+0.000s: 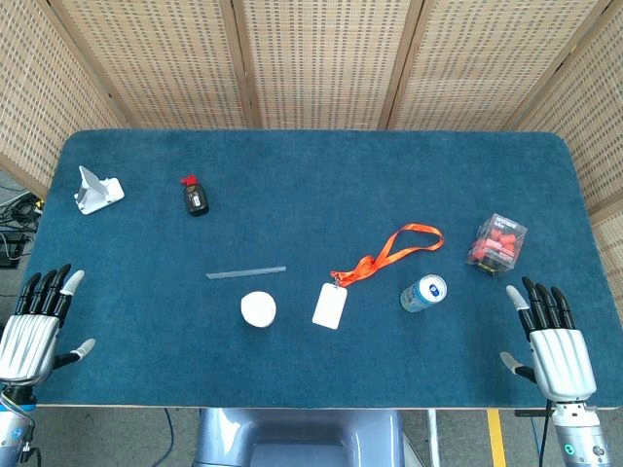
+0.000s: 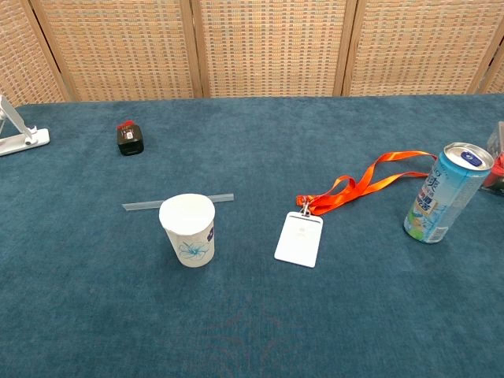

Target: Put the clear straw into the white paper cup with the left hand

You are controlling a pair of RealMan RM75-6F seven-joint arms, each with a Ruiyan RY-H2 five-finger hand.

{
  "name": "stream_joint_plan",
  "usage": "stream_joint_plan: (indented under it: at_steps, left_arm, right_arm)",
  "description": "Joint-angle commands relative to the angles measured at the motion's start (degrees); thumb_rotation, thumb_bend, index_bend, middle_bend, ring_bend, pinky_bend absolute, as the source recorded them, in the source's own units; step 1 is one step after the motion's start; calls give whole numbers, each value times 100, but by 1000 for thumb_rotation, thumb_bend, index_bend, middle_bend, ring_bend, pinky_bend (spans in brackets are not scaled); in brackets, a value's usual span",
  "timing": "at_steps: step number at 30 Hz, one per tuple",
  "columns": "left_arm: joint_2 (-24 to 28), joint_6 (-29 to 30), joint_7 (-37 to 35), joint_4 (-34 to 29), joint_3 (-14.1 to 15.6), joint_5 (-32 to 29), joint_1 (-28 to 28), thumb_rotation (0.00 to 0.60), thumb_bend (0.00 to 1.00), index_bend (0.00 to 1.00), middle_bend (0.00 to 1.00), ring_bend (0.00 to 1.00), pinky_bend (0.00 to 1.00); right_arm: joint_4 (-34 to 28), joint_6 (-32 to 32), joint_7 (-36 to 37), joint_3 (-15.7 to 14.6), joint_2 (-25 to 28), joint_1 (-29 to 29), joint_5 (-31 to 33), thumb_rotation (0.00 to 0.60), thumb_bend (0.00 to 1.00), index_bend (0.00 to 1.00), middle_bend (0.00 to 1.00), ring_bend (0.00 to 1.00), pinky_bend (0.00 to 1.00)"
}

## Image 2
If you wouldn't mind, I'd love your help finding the clear plastic tube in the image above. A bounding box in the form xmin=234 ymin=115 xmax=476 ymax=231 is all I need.
xmin=121 ymin=193 xmax=235 ymax=213

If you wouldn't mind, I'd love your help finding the white badge card holder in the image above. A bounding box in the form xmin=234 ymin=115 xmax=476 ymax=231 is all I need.
xmin=273 ymin=211 xmax=324 ymax=269

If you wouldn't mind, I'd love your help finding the woven bamboo screen panel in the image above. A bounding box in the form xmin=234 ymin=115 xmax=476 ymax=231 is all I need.
xmin=191 ymin=0 xmax=358 ymax=98
xmin=478 ymin=37 xmax=504 ymax=95
xmin=0 ymin=0 xmax=74 ymax=108
xmin=334 ymin=0 xmax=504 ymax=98
xmin=21 ymin=0 xmax=206 ymax=102

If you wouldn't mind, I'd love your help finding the light blue drink can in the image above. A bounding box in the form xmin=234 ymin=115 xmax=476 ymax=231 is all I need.
xmin=402 ymin=142 xmax=495 ymax=244

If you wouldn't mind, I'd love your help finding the white folding phone stand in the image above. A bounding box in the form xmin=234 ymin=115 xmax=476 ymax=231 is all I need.
xmin=0 ymin=94 xmax=51 ymax=158

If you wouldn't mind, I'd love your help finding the clear box with red pieces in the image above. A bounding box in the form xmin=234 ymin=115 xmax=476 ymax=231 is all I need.
xmin=480 ymin=120 xmax=504 ymax=197

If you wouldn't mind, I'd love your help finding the orange lanyard strap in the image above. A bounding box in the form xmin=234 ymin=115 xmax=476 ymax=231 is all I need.
xmin=295 ymin=150 xmax=439 ymax=217

